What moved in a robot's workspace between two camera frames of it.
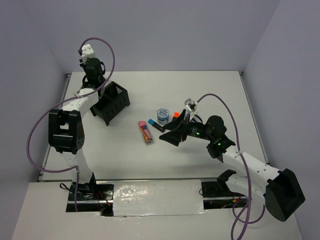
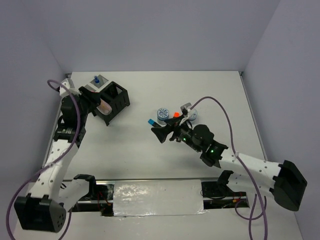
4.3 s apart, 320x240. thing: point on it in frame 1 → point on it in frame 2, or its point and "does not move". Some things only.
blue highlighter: [156, 125] does not move
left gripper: [82, 65] → [93, 99]
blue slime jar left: [162, 116] does not move
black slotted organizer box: [115, 99] does not move
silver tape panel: [158, 197] does not move
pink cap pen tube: [147, 135] → [104, 108]
